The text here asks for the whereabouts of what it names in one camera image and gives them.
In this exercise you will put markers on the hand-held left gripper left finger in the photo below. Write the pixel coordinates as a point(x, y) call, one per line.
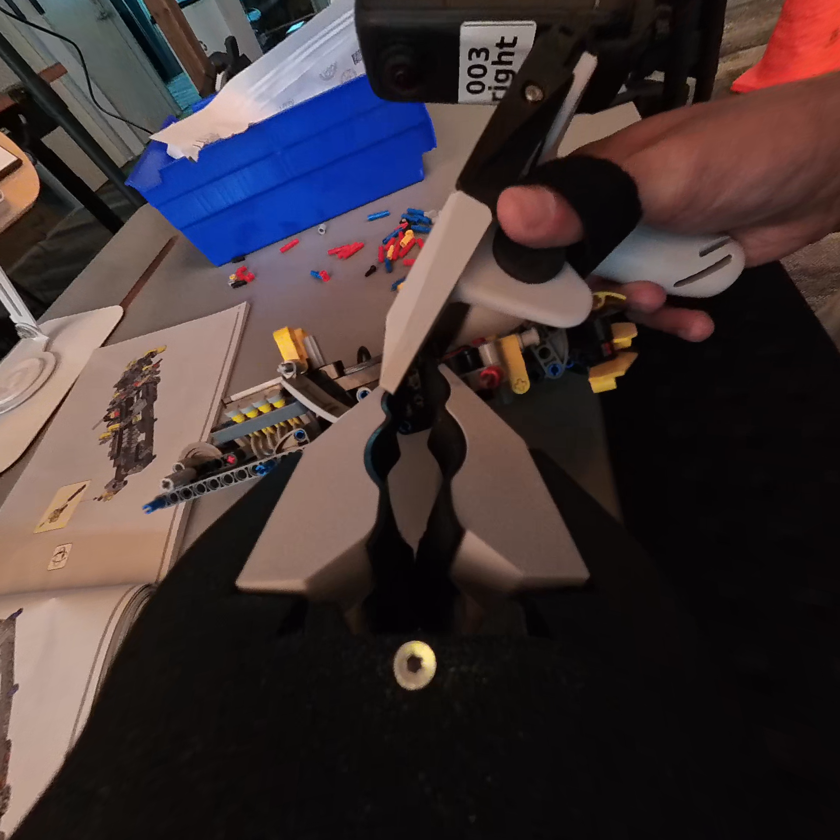
point(315, 525)

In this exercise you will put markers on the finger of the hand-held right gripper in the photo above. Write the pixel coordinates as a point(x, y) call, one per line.
point(433, 289)

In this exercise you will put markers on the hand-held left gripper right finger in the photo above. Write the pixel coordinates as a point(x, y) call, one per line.
point(512, 525)

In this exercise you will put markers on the partly built lego car chassis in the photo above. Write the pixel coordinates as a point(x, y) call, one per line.
point(275, 426)

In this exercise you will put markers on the person's right hand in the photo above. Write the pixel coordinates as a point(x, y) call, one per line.
point(722, 170)

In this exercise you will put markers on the pile of red blue pins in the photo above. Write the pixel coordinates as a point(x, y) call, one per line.
point(400, 243)

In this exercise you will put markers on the white plastic bags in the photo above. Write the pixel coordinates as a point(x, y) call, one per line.
point(275, 72)

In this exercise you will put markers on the blue plastic bin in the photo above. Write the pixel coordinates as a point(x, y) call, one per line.
point(295, 170)

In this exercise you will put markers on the open instruction booklet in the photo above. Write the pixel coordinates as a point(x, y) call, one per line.
point(184, 367)

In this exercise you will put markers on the orange traffic cone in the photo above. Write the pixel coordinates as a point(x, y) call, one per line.
point(794, 46)

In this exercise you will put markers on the wooden post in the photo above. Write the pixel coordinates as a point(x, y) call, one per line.
point(177, 39)

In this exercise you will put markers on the black metal frame bar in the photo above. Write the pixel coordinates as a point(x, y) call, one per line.
point(65, 115)

